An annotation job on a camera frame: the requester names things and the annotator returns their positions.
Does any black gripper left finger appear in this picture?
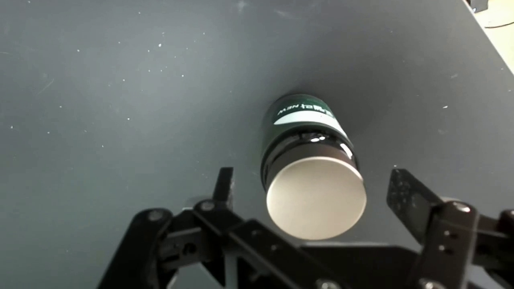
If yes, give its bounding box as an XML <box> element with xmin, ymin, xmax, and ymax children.
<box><xmin>211</xmin><ymin>166</ymin><xmax>234</xmax><ymax>208</ymax></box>

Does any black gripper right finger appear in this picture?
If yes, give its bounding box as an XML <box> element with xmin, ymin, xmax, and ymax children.
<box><xmin>386</xmin><ymin>166</ymin><xmax>443</xmax><ymax>245</ymax></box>

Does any dark green bottle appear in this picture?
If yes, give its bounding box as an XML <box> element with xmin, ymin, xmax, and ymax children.
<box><xmin>259</xmin><ymin>92</ymin><xmax>365</xmax><ymax>240</ymax></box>

